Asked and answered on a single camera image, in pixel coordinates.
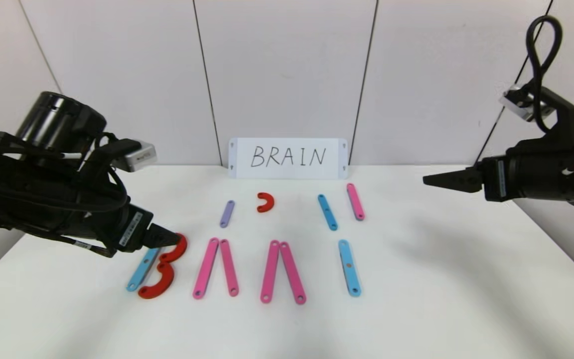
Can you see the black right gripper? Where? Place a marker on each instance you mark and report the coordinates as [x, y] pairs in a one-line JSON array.
[[496, 179]]

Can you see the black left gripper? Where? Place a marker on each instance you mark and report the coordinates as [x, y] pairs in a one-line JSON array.
[[133, 229]]

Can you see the pink bar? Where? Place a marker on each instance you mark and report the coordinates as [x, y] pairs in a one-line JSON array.
[[229, 268], [270, 271], [355, 201], [292, 273], [206, 268]]

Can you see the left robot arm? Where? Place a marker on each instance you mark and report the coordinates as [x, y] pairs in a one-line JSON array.
[[23, 194]]

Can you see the white sign card BRAIN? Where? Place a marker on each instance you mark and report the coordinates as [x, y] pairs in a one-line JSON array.
[[287, 143]]

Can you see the blue flat bar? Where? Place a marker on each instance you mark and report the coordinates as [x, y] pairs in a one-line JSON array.
[[352, 279], [140, 271], [327, 212]]

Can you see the short purple flat bar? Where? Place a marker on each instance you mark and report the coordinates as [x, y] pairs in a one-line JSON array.
[[227, 214]]

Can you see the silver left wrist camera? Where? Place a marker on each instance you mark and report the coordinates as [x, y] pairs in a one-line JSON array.
[[140, 157]]

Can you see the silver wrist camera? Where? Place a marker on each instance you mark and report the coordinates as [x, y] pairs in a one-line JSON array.
[[140, 157], [518, 102]]

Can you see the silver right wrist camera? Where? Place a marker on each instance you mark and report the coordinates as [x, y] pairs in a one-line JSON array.
[[518, 102]]

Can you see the black right camera bracket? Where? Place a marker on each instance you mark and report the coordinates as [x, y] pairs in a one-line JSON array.
[[566, 119]]

